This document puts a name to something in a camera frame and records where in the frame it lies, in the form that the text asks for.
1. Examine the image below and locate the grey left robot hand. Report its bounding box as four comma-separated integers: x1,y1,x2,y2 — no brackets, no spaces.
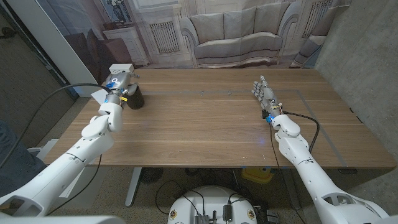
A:
104,72,140,105

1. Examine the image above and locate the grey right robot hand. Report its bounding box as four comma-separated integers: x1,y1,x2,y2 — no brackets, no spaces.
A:
251,75,283,119

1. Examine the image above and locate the white paper sheet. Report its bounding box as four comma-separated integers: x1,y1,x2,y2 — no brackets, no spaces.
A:
90,89,108,105

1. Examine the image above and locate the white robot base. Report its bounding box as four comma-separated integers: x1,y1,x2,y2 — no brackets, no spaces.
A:
167,185,258,224

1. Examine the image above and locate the black cup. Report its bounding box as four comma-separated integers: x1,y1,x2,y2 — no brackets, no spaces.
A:
125,83,146,110

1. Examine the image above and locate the white power strip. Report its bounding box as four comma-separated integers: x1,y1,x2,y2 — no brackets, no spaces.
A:
108,63,135,75

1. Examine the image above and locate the printed living room backdrop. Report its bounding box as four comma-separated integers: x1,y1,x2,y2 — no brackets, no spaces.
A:
35,0,352,86

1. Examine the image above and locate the yellow object under table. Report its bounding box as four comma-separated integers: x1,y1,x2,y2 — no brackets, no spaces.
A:
241,167,274,184

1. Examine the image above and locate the metal table leg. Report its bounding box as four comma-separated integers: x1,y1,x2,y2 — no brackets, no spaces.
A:
125,167,142,208
281,167,301,211

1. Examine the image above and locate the black round floor fan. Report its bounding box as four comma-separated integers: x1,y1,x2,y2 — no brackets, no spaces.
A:
139,167,164,184

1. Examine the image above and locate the person in blue jeans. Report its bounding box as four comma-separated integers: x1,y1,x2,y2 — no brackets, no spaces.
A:
0,119,44,199

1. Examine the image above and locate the white robot torso edge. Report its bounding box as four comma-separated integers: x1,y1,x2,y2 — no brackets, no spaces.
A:
0,215,125,224

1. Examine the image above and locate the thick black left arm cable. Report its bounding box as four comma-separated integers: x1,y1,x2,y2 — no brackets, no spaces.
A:
0,82,112,169

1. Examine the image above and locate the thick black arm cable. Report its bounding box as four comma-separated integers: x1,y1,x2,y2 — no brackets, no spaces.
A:
281,110,321,154
0,82,112,169

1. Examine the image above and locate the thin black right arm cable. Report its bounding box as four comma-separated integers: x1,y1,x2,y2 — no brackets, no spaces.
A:
268,123,300,224

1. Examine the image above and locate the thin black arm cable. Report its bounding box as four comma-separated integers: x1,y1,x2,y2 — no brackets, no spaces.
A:
268,123,300,224
46,154,103,216

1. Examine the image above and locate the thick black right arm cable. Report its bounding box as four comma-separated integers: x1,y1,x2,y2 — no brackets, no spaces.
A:
281,110,321,154

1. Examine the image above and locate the white wall column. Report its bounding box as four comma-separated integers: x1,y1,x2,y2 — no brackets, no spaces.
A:
6,0,100,98

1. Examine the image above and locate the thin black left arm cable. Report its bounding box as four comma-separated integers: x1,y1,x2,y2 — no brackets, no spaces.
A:
46,154,103,216

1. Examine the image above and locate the black floor cable loop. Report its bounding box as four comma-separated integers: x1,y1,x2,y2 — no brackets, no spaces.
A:
154,179,206,216

